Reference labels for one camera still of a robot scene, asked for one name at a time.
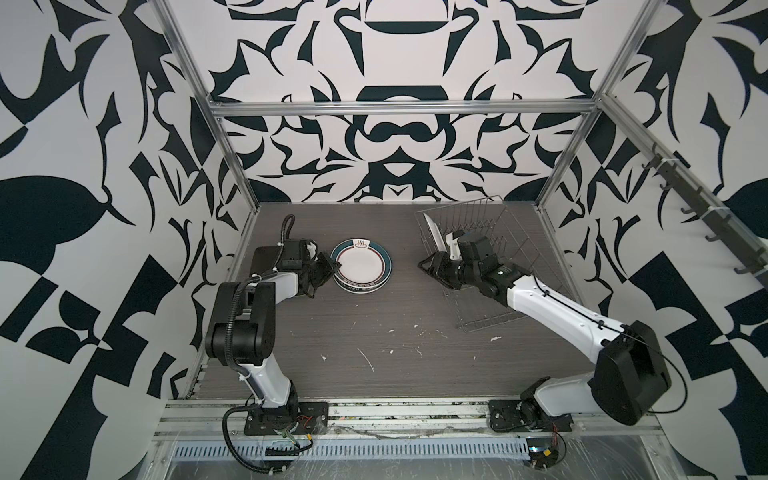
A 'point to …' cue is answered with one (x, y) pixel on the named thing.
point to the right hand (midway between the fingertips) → (422, 265)
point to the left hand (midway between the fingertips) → (342, 258)
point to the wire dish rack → (508, 239)
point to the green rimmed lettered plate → (362, 279)
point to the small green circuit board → (542, 452)
